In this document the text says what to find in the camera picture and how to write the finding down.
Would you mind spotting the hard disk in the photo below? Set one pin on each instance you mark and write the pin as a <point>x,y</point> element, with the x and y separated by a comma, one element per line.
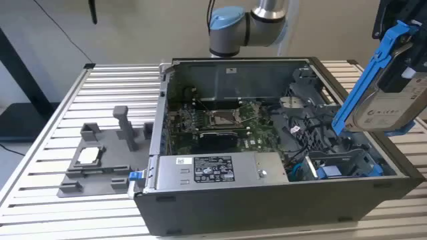
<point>381,110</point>

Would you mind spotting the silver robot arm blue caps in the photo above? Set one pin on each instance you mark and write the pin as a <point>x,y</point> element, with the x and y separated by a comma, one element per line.
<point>230,35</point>

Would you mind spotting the black plastic fan shroud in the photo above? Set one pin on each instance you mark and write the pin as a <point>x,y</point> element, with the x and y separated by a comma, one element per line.
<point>301,120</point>

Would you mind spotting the green motherboard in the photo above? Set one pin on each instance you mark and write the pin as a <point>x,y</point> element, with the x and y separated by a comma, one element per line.
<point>261,140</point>

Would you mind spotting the white sticker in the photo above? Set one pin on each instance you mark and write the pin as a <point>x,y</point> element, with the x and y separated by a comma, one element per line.
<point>231,70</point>

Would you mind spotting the CPU socket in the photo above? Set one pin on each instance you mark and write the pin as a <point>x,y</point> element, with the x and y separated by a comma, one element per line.
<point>221,118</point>

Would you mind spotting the black graphics card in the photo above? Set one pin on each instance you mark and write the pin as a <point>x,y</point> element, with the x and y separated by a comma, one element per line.
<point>218,140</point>

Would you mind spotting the locking lever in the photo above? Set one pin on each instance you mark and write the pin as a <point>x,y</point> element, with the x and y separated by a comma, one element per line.
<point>203,104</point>

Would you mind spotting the silver power supply unit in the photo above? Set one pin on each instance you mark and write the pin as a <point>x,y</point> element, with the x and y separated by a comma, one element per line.
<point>241,172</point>

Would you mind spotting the dark grey PC case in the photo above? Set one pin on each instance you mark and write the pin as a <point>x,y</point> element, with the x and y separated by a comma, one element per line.
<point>254,212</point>

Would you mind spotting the blue case latch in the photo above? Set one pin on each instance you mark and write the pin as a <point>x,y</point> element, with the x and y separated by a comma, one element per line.
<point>134,177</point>

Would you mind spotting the grey parts rack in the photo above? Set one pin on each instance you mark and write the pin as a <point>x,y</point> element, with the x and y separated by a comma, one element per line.
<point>110,150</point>

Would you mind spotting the silver CPU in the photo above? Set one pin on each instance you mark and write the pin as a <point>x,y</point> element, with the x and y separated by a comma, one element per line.
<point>88,155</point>

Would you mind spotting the black monitor stand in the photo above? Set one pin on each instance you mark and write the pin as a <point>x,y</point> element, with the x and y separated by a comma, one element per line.
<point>23,120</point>

